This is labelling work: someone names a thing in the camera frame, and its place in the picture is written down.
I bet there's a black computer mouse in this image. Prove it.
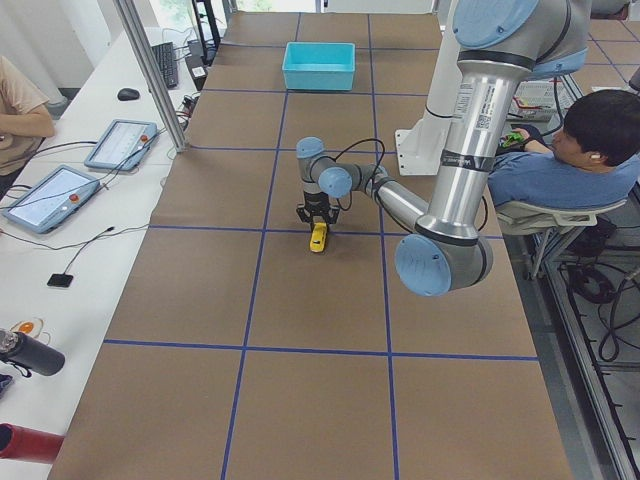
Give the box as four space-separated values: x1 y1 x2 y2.
117 88 140 102

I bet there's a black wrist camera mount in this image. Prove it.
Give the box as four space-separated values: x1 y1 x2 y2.
296 204 340 230

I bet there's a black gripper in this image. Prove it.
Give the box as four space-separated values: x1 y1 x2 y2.
302 192 331 220

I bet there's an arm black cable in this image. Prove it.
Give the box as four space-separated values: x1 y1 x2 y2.
324 138 387 212

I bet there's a far teach pendant tablet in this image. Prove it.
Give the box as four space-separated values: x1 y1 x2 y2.
84 119 158 172

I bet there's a black keyboard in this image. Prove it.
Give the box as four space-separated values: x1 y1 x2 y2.
151 42 179 89

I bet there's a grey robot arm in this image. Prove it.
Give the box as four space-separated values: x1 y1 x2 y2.
296 1 592 296

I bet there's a near teach pendant tablet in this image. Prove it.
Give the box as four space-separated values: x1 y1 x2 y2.
3 165 100 234

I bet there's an aluminium frame post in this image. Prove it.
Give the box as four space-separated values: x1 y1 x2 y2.
113 0 187 153

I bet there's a grey office chair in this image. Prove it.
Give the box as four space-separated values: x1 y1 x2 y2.
496 199 626 279

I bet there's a yellow beetle toy car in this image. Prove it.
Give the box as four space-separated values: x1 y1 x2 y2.
309 222 328 253

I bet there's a red cylinder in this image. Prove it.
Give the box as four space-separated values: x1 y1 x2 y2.
1 423 65 464

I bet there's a seated person in blue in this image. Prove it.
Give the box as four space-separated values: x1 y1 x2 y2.
488 89 639 210

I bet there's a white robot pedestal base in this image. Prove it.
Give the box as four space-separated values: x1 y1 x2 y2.
395 14 462 176

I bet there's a small black pad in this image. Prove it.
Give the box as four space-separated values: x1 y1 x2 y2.
47 273 74 288

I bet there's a person in beige shirt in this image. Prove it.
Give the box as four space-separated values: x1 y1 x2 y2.
1 56 55 196

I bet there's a teach pendant tablet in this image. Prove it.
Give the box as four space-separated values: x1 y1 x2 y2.
3 165 100 234
84 119 158 172

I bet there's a light blue plastic bin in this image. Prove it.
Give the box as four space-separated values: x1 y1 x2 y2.
282 42 356 91

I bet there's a black water bottle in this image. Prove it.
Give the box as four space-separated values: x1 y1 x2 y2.
1 329 65 378

